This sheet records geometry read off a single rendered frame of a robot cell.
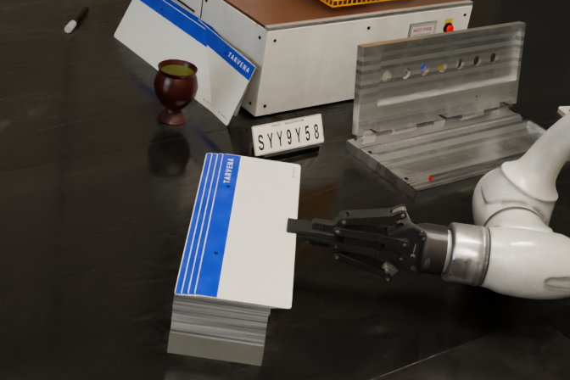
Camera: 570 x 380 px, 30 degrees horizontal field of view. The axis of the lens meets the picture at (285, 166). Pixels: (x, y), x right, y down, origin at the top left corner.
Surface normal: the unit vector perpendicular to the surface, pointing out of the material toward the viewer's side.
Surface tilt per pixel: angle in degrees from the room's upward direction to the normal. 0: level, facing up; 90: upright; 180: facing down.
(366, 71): 79
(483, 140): 0
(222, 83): 69
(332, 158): 0
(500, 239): 26
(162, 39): 63
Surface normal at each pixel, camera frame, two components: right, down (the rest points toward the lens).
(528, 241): 0.10, -0.61
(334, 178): 0.14, -0.86
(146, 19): -0.63, -0.22
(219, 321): -0.04, 0.48
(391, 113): 0.59, 0.30
